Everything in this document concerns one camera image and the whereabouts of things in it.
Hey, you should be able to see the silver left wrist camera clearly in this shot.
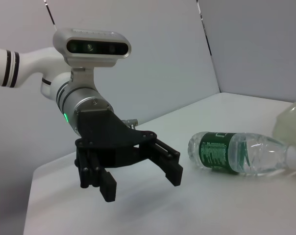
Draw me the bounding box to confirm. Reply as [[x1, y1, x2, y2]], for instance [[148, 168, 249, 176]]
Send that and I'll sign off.
[[52, 28, 132, 68]]

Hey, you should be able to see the clear water bottle green label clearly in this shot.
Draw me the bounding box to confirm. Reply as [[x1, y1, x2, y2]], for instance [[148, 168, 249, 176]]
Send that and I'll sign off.
[[188, 131, 296, 177]]

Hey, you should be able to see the pale green glass fruit bowl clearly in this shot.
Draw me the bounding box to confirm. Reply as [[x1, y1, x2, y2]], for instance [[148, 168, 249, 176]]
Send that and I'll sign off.
[[271, 100, 296, 147]]

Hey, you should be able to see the small silver metal plug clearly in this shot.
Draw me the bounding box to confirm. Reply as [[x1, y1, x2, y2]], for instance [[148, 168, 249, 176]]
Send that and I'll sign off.
[[122, 118, 139, 129]]

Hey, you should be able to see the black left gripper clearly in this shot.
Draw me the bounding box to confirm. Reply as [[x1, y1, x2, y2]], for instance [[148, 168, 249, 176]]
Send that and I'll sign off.
[[74, 109, 184, 203]]

